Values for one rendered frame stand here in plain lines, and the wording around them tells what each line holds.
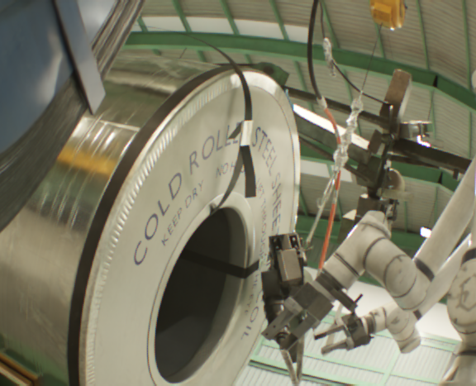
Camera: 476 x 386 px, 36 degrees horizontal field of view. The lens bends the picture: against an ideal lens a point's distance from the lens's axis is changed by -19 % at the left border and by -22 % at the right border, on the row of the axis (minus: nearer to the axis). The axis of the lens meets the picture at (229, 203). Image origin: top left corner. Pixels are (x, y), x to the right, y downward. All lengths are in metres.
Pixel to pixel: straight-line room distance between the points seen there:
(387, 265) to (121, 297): 0.57
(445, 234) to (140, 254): 0.72
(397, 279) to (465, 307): 0.28
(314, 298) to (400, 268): 0.22
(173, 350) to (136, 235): 0.71
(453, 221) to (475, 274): 0.36
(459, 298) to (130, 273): 0.73
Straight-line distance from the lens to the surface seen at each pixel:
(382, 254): 1.82
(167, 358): 2.37
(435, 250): 1.93
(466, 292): 1.62
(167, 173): 1.80
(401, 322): 2.41
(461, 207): 1.96
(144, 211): 1.75
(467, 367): 1.74
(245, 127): 1.97
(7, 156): 0.76
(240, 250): 2.36
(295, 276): 2.26
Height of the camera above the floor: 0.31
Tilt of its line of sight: 19 degrees up
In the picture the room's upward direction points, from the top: 25 degrees clockwise
